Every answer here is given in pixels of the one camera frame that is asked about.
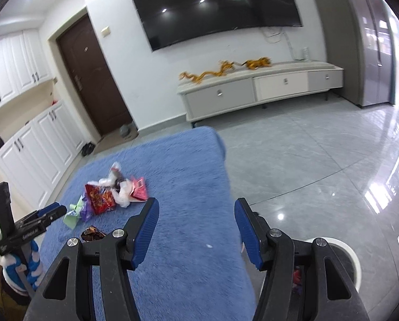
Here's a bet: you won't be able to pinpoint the white television cabinet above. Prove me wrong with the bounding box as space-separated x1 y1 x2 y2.
177 61 344 128

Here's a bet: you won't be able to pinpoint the pink packet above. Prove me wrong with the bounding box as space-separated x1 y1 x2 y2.
129 175 149 202

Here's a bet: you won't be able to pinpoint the purple wrapper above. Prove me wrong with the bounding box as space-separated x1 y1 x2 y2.
79 196 93 223

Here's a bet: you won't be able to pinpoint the television cable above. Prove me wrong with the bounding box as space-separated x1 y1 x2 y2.
261 27 297 59

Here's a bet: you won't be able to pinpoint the grey refrigerator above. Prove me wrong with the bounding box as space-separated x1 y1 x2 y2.
336 0 399 108

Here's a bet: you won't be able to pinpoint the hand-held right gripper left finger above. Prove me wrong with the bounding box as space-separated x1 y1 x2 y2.
27 198 160 321

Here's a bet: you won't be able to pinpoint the white round trash bin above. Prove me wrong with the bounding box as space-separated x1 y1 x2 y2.
241 237 362 295

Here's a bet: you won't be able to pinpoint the golden dragon figurine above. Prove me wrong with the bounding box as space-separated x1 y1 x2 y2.
180 61 240 83

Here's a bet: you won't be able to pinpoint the white wall cupboards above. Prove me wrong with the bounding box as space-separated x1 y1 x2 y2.
0 28 53 117

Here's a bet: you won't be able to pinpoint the dark brown door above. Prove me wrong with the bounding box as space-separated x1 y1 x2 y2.
56 15 133 137

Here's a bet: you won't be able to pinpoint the person's brown clothing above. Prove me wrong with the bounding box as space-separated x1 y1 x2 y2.
0 264 31 321

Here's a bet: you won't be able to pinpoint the black wall television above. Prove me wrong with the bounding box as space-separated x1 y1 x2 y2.
126 0 303 52

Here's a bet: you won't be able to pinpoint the white plastic wrapper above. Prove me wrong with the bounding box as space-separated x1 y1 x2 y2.
99 162 135 207

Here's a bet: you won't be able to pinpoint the dark brown wrapper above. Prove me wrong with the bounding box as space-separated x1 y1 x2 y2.
81 226 106 242

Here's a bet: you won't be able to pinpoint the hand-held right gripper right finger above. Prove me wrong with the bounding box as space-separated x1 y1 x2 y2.
234 197 370 321

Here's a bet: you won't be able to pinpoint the golden tiger figurine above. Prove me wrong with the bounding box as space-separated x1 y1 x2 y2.
242 58 274 71

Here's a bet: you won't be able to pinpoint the blue fluffy blanket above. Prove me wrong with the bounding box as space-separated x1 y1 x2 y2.
36 125 257 321

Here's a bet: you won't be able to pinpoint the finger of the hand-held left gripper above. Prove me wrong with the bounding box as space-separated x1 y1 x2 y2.
36 202 67 230

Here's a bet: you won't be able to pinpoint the white base cupboards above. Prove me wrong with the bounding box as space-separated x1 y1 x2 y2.
0 102 86 208

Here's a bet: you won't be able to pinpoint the red snack packet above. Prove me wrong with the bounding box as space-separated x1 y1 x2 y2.
85 184 116 215

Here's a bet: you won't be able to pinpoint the green paper scrap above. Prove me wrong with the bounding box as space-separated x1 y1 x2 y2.
63 202 83 230

